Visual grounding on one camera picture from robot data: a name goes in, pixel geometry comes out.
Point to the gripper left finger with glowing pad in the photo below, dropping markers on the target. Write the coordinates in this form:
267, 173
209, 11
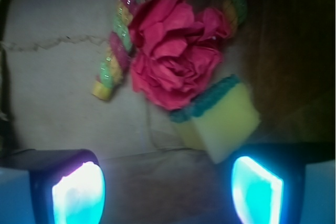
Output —
52, 186

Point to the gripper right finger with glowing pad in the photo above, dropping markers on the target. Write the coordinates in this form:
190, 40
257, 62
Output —
280, 183

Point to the multicolour braided rope toy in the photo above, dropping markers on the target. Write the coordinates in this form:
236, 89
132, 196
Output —
121, 50

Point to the yellow sponge with green top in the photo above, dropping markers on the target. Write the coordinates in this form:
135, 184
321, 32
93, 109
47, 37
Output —
219, 120

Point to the red crumpled paper flower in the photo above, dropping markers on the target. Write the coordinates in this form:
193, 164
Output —
177, 50

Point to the brown paper bag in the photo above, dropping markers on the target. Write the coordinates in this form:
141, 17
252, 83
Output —
284, 52

